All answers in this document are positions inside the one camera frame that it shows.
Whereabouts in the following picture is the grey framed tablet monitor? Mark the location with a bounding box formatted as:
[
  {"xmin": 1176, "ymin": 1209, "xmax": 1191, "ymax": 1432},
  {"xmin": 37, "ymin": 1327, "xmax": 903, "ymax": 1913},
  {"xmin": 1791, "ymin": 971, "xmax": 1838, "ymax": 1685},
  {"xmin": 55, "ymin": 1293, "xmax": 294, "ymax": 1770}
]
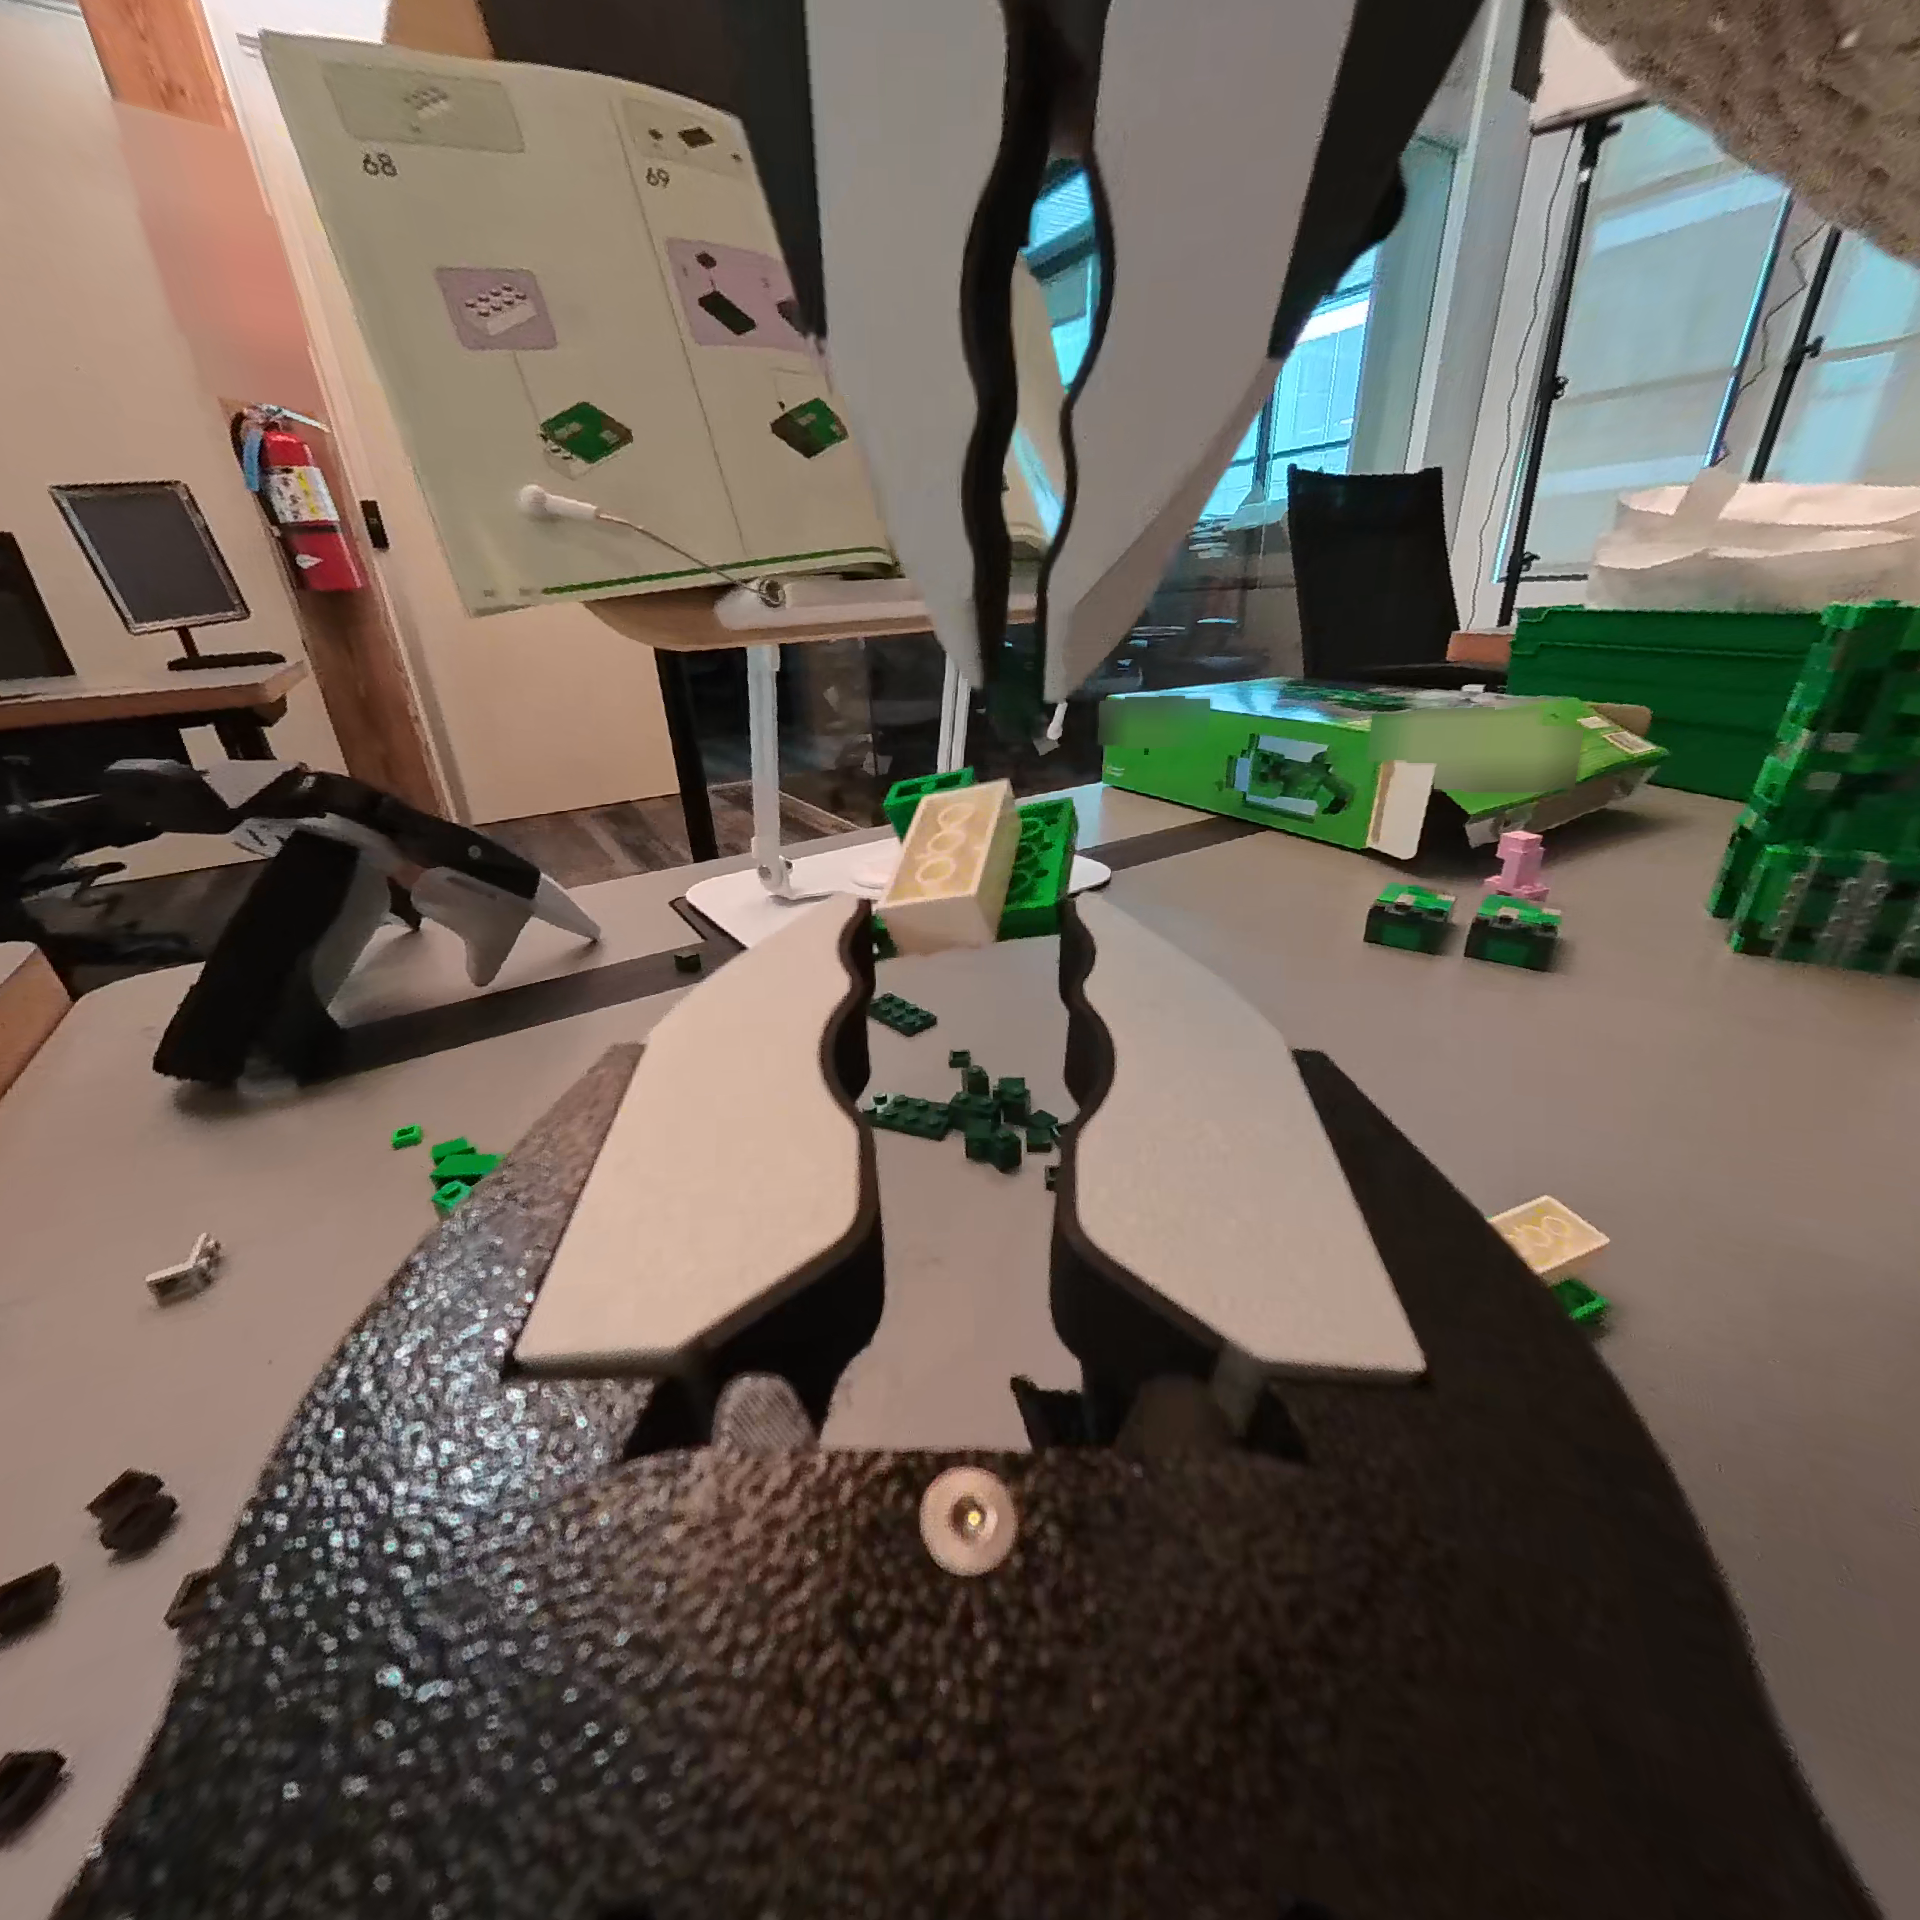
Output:
[{"xmin": 48, "ymin": 481, "xmax": 288, "ymax": 673}]

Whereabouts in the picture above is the large green lego build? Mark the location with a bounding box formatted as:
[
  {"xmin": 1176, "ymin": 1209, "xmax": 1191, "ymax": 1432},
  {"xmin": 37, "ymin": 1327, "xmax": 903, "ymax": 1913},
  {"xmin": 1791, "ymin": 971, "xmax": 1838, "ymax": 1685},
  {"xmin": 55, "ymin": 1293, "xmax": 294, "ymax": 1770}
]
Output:
[{"xmin": 1706, "ymin": 599, "xmax": 1920, "ymax": 977}]

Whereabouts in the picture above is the bright green lego piece pile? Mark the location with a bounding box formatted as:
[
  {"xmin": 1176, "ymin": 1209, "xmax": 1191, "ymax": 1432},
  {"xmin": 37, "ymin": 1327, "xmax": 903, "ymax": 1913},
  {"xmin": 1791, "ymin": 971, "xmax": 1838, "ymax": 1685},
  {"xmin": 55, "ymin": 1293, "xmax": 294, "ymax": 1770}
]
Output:
[{"xmin": 393, "ymin": 1125, "xmax": 504, "ymax": 1214}]

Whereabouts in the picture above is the black and white spare device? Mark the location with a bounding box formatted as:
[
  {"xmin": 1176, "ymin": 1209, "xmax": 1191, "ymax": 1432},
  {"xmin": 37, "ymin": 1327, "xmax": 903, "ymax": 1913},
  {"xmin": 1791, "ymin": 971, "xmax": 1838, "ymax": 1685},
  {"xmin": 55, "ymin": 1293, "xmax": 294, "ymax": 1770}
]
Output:
[{"xmin": 0, "ymin": 757, "xmax": 601, "ymax": 1089}]

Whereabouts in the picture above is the black light stand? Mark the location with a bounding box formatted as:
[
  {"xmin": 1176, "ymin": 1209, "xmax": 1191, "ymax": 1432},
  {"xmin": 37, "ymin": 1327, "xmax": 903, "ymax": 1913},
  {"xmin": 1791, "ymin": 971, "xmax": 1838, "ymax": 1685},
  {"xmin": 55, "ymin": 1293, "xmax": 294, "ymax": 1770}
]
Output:
[
  {"xmin": 1726, "ymin": 195, "xmax": 1847, "ymax": 482},
  {"xmin": 1500, "ymin": 83, "xmax": 1653, "ymax": 589}
]

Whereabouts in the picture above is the white book stand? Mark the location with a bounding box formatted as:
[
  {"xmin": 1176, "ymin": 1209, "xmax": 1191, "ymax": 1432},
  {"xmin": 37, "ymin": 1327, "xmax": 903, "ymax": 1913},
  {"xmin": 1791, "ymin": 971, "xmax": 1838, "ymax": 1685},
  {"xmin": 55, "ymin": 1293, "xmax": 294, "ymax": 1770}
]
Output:
[{"xmin": 583, "ymin": 569, "xmax": 1119, "ymax": 951}]

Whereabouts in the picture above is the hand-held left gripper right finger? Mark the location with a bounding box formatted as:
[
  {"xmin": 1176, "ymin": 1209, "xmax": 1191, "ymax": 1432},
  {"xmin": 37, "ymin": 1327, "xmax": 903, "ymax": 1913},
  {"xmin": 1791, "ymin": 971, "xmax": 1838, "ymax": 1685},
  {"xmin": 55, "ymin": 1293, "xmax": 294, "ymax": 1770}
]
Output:
[{"xmin": 1048, "ymin": 893, "xmax": 1430, "ymax": 1426}]

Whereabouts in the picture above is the person's right forearm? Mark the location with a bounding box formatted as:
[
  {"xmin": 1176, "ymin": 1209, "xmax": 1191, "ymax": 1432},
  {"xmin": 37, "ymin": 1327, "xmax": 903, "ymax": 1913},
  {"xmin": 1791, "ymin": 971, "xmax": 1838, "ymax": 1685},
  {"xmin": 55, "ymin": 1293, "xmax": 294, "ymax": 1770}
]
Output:
[{"xmin": 1558, "ymin": 0, "xmax": 1920, "ymax": 266}]

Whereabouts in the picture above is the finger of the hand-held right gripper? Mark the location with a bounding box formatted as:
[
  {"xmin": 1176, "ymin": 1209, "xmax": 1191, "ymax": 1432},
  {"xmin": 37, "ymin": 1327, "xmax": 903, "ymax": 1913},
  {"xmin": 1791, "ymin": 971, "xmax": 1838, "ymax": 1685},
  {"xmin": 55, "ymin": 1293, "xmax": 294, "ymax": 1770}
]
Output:
[
  {"xmin": 801, "ymin": 0, "xmax": 1045, "ymax": 701},
  {"xmin": 1034, "ymin": 0, "xmax": 1365, "ymax": 707}
]

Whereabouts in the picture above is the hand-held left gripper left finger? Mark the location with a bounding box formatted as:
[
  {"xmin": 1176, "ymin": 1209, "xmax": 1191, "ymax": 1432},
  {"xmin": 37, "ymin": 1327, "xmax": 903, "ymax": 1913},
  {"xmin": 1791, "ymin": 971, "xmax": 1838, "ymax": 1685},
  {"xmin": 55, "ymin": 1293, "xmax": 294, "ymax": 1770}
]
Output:
[{"xmin": 514, "ymin": 901, "xmax": 886, "ymax": 1384}]

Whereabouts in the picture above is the lego instruction booklet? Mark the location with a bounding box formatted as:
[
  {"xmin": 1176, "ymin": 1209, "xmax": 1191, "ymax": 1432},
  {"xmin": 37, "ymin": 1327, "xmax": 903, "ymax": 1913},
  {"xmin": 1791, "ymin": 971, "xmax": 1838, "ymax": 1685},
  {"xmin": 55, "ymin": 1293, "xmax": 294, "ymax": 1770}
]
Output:
[{"xmin": 262, "ymin": 31, "xmax": 917, "ymax": 617}]

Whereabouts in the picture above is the black office chair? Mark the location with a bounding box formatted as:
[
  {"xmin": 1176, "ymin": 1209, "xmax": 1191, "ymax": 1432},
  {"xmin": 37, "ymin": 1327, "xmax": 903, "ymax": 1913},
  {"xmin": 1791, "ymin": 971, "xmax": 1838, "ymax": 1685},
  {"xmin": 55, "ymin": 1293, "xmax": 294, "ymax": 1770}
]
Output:
[{"xmin": 1287, "ymin": 465, "xmax": 1464, "ymax": 689}]

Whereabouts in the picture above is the dark green lego piece pile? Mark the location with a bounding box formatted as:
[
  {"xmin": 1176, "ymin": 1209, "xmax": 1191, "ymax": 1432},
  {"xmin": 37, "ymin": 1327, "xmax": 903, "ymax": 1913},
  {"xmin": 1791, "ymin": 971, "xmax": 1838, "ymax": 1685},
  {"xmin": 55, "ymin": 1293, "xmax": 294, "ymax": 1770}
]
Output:
[{"xmin": 862, "ymin": 1049, "xmax": 1068, "ymax": 1168}]

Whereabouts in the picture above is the green lego set box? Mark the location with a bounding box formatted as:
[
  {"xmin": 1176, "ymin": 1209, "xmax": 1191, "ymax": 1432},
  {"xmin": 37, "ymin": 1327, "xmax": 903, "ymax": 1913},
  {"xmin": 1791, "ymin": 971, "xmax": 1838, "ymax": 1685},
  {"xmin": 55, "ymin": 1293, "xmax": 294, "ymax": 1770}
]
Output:
[{"xmin": 1102, "ymin": 675, "xmax": 1670, "ymax": 861}]

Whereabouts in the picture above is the dark computer monitor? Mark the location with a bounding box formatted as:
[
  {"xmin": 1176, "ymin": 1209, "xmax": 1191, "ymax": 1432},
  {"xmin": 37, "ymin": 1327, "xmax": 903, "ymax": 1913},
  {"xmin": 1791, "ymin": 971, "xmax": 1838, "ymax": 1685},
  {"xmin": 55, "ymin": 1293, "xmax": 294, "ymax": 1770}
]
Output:
[{"xmin": 0, "ymin": 533, "xmax": 77, "ymax": 683}]

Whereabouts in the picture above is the white plastic bag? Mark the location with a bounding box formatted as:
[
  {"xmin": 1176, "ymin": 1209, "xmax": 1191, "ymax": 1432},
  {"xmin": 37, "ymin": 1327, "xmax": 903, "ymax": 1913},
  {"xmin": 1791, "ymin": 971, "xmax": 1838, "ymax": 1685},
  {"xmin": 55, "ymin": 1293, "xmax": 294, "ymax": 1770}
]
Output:
[{"xmin": 1590, "ymin": 479, "xmax": 1920, "ymax": 617}]

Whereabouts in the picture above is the red fire extinguisher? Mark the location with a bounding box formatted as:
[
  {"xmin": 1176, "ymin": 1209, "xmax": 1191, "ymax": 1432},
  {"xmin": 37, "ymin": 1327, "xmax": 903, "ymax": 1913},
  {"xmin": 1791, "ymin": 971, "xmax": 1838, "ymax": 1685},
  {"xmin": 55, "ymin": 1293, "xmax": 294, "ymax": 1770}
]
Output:
[{"xmin": 230, "ymin": 402, "xmax": 368, "ymax": 595}]

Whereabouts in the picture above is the wooden side desk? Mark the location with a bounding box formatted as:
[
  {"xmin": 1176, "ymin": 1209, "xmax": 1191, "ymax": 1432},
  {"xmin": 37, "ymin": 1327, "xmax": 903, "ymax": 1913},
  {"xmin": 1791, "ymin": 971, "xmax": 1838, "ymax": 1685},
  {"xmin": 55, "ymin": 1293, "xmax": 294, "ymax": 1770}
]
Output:
[{"xmin": 0, "ymin": 662, "xmax": 308, "ymax": 769}]

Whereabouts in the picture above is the green lego plate cream brick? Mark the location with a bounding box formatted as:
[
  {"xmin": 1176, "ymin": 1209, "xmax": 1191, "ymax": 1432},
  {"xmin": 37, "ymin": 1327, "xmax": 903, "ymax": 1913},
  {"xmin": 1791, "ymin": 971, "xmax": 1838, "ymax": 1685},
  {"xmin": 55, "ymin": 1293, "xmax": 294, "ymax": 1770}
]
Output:
[
  {"xmin": 1488, "ymin": 1195, "xmax": 1613, "ymax": 1328},
  {"xmin": 873, "ymin": 773, "xmax": 1079, "ymax": 959}
]

